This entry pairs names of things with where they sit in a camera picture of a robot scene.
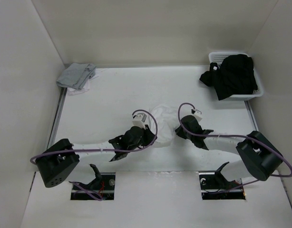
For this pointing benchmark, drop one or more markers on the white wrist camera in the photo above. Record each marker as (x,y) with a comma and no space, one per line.
(197,114)
(139,120)

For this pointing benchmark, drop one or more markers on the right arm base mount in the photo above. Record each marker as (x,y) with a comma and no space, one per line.
(214,186)

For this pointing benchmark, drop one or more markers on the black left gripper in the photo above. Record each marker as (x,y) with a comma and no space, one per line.
(149,135)

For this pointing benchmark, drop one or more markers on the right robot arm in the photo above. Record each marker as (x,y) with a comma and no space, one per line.
(256,161)

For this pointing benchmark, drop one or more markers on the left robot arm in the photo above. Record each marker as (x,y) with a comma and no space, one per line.
(57,162)

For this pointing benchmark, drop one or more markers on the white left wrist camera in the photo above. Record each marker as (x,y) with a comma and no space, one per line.
(139,120)

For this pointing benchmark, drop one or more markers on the white plastic basket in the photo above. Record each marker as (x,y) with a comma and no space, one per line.
(218,58)

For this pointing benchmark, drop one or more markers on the folded grey tank top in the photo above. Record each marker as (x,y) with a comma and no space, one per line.
(76,76)

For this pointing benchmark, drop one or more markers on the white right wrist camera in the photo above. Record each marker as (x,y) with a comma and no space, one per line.
(197,114)

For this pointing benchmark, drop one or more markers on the folded white tank top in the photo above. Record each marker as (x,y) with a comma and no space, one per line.
(86,87)

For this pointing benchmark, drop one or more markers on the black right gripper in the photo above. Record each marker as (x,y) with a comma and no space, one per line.
(179,132)

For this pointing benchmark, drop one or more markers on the white tank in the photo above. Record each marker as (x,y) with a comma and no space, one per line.
(167,122)
(86,87)

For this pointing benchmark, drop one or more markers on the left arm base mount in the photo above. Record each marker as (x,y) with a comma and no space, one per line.
(101,188)

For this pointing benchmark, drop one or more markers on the black tank top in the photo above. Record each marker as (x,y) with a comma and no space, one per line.
(234,76)

